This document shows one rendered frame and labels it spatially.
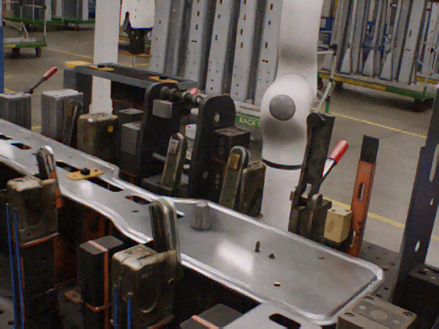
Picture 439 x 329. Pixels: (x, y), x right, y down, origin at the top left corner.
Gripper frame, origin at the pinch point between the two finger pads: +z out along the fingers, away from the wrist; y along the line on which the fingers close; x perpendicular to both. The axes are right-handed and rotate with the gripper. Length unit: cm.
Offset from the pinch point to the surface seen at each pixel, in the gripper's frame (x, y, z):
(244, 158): 50, 29, 15
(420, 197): 88, 56, 5
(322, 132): 66, 31, 6
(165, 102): 26.8, 23.3, 8.3
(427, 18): -71, -932, -3
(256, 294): 69, 59, 24
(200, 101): 35.2, 22.5, 6.9
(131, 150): 17.1, 22.5, 21.6
